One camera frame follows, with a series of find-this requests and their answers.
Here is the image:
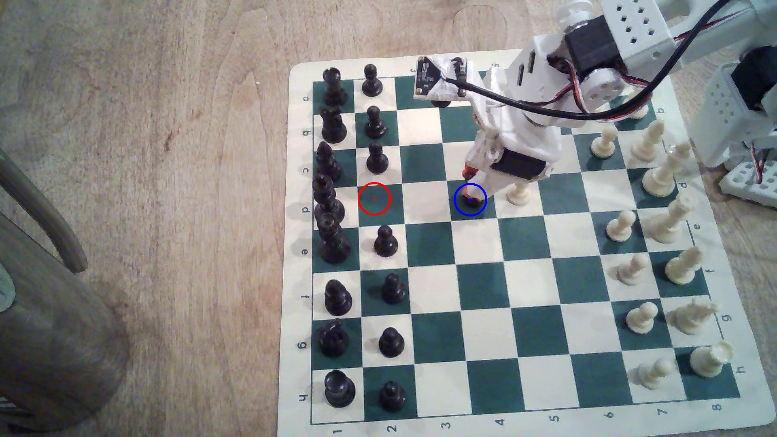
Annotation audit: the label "gripper finger taped red tip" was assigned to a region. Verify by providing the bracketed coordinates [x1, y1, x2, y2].
[463, 136, 495, 181]
[464, 179, 505, 201]

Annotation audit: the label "white printed gripper body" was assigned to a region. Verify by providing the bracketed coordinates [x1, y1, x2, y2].
[473, 36, 585, 194]

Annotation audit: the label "black pawn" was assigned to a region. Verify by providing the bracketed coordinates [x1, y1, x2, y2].
[366, 142, 390, 175]
[362, 64, 384, 98]
[456, 182, 486, 216]
[379, 381, 407, 412]
[381, 273, 407, 305]
[373, 225, 399, 257]
[378, 328, 405, 358]
[364, 106, 387, 139]

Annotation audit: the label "white robot base with servo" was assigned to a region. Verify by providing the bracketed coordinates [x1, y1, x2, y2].
[691, 45, 777, 171]

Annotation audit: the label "green and white chess mat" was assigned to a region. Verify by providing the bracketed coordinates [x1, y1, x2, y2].
[276, 49, 772, 437]

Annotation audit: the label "white pawn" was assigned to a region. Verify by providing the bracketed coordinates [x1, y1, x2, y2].
[607, 210, 637, 241]
[590, 124, 619, 159]
[637, 358, 676, 390]
[507, 180, 535, 205]
[618, 253, 651, 286]
[626, 301, 660, 335]

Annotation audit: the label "white queen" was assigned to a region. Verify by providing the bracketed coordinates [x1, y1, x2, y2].
[642, 141, 693, 197]

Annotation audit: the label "black knight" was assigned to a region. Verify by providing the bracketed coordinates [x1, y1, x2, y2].
[318, 318, 350, 358]
[319, 106, 348, 144]

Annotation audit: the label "black bishop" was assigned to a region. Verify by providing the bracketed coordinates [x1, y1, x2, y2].
[316, 141, 342, 181]
[323, 279, 353, 316]

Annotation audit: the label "black rook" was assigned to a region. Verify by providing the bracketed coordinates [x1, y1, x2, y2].
[324, 370, 357, 408]
[322, 67, 348, 107]

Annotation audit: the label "black queen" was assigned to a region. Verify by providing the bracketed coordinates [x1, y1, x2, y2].
[311, 174, 346, 224]

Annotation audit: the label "black king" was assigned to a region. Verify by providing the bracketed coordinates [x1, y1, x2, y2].
[317, 212, 352, 264]

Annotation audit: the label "white king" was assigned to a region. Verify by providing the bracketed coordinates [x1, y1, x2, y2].
[646, 194, 696, 244]

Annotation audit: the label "white breadboard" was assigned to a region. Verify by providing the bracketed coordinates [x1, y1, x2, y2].
[719, 159, 777, 210]

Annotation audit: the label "white rook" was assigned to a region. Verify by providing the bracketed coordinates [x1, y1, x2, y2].
[690, 341, 735, 379]

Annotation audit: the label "taped gripper camera board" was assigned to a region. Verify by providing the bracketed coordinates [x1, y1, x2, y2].
[415, 55, 471, 109]

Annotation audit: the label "red and black servo wires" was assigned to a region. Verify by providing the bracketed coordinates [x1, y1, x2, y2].
[752, 136, 777, 183]

